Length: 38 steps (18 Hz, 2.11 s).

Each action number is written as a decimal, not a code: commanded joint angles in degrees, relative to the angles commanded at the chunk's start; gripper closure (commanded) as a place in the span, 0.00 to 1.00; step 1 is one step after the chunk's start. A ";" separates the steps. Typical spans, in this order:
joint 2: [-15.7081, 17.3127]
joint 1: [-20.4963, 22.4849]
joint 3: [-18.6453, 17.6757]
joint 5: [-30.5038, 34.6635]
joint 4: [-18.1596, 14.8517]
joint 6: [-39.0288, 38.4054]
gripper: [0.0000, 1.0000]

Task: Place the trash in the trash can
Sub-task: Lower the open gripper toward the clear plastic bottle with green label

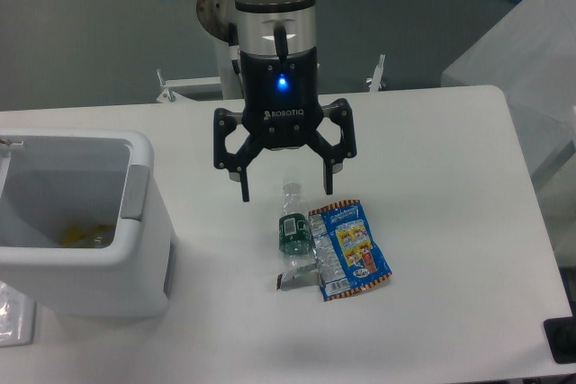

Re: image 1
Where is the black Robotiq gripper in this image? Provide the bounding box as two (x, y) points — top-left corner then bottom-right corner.
(212, 47), (358, 203)

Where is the crushed green label plastic bottle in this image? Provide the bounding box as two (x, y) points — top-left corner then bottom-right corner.
(278, 182), (314, 270)

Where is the blue snack wrapper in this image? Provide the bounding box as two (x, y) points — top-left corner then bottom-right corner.
(309, 200), (392, 301)

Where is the small silver foil wrapper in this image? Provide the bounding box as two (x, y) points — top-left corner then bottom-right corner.
(276, 264), (320, 290)

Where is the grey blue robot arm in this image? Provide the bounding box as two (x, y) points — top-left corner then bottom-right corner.
(213, 0), (356, 201)

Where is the white trash can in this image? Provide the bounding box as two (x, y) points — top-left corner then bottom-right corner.
(1, 127), (176, 317)

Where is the yellow trash in can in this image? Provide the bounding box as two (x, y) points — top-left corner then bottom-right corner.
(58, 224), (116, 249)

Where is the clear plastic sheet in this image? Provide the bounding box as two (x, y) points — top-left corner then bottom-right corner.
(1, 282), (36, 348)

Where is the black device at table edge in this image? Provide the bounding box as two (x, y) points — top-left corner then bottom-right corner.
(544, 317), (575, 364)

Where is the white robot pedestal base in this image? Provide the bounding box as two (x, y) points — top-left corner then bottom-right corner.
(155, 0), (387, 103)

